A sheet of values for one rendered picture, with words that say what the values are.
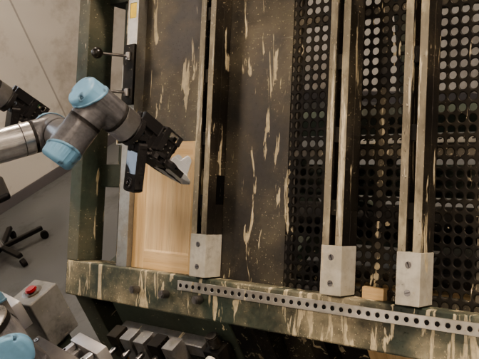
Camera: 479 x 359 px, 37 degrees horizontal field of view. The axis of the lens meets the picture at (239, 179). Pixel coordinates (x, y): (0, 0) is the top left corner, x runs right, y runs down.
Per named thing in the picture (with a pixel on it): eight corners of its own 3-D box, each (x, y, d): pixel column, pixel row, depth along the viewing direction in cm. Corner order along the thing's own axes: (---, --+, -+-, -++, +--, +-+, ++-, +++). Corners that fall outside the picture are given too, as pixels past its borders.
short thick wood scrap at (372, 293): (365, 297, 181) (361, 298, 180) (366, 285, 181) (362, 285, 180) (386, 300, 177) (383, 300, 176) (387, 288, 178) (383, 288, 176)
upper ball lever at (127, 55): (130, 63, 238) (90, 58, 233) (131, 52, 238) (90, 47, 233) (132, 61, 234) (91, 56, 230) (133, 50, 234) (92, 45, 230)
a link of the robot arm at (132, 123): (117, 133, 153) (98, 130, 159) (132, 144, 156) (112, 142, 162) (134, 104, 155) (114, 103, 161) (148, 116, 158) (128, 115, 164)
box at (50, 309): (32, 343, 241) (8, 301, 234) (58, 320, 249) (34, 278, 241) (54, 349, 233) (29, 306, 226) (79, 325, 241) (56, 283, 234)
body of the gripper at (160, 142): (186, 141, 166) (150, 110, 158) (168, 172, 163) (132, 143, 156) (167, 139, 171) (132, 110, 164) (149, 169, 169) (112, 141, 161)
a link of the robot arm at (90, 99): (59, 101, 153) (83, 70, 154) (96, 130, 159) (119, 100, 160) (73, 109, 147) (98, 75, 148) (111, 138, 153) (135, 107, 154)
